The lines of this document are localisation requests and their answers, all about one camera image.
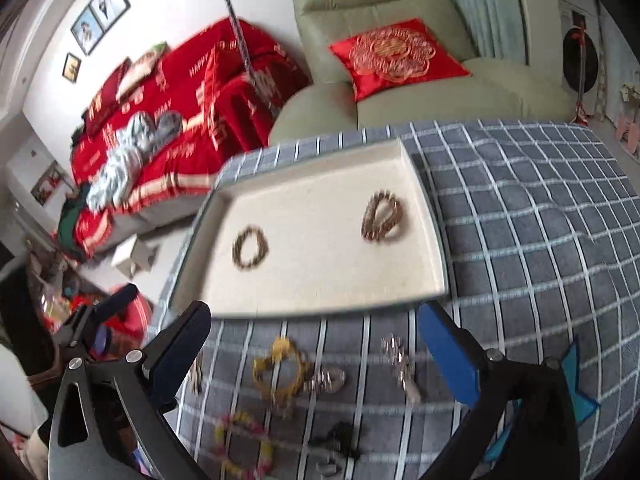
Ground braided grey cable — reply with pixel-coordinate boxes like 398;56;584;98
218;0;273;106

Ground black hair claw clip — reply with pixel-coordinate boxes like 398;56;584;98
309;421;362;461

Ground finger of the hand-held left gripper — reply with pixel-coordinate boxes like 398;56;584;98
91;324;115;361
52;284;139;361

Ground white box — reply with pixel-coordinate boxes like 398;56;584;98
111;236;156;281

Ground pink yellow beaded bracelet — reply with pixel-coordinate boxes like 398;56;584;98
212;411;276;478

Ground yellow hair tie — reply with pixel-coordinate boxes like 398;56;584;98
251;338;313;408

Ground pale blue clothes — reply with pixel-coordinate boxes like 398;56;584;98
89;112;181;208

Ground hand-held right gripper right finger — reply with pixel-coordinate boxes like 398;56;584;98
417;301;581;480

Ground brown spiral hair tie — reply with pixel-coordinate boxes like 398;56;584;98
361;189;405;245

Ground long silver hair clip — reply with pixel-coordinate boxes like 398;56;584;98
381;336;423;403

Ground silver heart brooch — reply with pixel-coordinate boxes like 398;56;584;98
305;367;347;395

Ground beige jewelry tray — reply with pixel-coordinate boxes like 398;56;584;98
167;138;449;320

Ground brown beaded bracelet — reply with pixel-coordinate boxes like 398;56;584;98
231;225;270;271

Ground pale blue curtain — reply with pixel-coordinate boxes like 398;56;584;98
415;0;531;63

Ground dark green cloth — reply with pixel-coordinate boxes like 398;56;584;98
57;185;91;256

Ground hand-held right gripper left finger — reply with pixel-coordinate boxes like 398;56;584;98
47;301;213;480

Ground blue star patch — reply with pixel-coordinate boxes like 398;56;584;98
482;335;601;463

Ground red embroidered cushion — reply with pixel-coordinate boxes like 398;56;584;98
329;18;472;102

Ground unframed wall photo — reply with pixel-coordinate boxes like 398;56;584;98
31;162;68;206

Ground pink fabric item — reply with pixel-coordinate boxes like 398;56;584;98
615;110;640;156

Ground printed photo pillow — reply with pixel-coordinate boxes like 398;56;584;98
116;42;168;101

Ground red round container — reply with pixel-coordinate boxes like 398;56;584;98
110;285;156;356

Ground red velvet pillow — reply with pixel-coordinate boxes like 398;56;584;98
215;77;311;153

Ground grey checked blanket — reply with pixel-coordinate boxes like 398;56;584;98
150;119;640;480

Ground white washing machine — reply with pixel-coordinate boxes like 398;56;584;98
557;0;608;111

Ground red printed blanket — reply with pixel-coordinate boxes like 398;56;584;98
52;17;313;261

